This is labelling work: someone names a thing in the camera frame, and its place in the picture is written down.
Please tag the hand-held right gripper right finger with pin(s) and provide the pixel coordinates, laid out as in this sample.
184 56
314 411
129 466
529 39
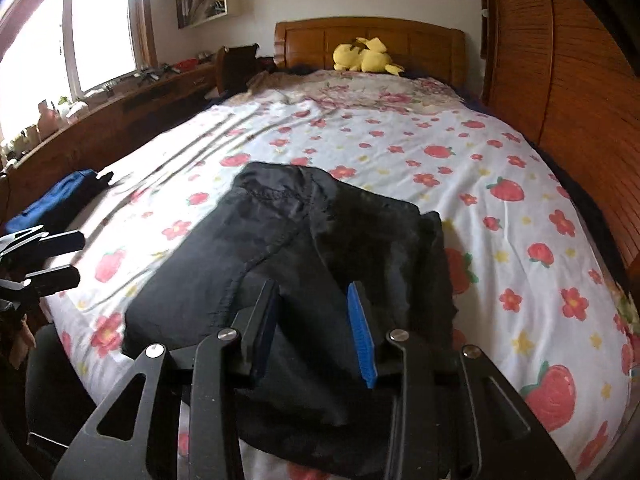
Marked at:
361 337

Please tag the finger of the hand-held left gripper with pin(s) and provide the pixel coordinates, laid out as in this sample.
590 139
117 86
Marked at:
52 280
62 242

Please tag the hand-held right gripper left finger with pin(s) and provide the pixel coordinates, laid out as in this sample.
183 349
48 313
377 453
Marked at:
265 332

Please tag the black jacket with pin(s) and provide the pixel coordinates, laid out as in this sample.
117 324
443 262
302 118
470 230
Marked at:
320 240

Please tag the person's left hand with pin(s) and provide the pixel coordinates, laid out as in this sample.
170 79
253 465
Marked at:
20 347

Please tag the blue and black garment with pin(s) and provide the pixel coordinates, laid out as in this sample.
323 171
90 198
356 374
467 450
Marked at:
55 197

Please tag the person's leg in dark trousers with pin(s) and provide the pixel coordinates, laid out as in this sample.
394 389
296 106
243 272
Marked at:
55 400

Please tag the long wooden desk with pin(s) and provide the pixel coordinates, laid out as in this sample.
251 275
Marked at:
100 120

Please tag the wooden bed with floral sheet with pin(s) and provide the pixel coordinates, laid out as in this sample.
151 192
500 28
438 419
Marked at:
500 210

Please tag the red object on desk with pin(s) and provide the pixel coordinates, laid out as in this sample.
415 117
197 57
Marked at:
186 63

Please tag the window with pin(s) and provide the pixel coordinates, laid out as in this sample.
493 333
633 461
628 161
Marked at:
75 25

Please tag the wooden chair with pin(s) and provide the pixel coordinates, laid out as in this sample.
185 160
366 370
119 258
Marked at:
237 70

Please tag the floral pillow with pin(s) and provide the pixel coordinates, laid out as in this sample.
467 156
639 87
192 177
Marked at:
360 90

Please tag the yellow plush toy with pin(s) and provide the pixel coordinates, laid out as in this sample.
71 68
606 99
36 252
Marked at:
365 57

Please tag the wooden bed headboard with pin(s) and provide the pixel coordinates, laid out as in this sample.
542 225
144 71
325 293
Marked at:
370 35

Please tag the wooden slatted wardrobe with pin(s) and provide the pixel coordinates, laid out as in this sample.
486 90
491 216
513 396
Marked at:
575 85

